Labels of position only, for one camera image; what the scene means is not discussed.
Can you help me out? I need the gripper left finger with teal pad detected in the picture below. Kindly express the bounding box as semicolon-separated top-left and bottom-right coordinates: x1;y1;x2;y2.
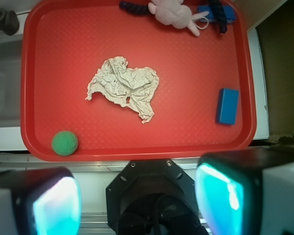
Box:
0;167;82;235

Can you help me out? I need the pink plush bunny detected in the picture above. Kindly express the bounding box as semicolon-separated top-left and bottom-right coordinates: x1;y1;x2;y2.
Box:
147;0;209;37

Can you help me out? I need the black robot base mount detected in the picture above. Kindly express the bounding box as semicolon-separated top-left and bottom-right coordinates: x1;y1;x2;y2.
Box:
106;159;208;235

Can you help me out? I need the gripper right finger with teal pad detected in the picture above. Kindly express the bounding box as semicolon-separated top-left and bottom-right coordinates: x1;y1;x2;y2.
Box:
195;147;294;235

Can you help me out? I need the dark metal clamp knob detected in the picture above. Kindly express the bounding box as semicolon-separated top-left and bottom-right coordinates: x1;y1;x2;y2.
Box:
0;8;20;36

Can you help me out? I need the blue flat block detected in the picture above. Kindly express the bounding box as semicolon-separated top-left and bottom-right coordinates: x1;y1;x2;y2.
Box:
196;5;237;24

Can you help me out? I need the red plastic tray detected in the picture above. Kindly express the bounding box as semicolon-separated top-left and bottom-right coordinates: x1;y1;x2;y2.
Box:
21;0;256;162

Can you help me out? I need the dark navy rope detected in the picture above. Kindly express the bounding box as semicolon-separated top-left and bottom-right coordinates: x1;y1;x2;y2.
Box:
119;0;228;34

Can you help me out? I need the green dimpled ball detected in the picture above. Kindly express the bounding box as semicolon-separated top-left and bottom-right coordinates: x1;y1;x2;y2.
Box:
51;131;78;156

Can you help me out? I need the blue rectangular block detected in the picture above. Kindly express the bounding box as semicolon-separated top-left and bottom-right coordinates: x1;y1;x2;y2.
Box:
216;88;239;125

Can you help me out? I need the crumpled white paper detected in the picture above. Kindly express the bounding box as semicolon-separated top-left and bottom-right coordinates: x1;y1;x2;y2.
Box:
85;56;160;124

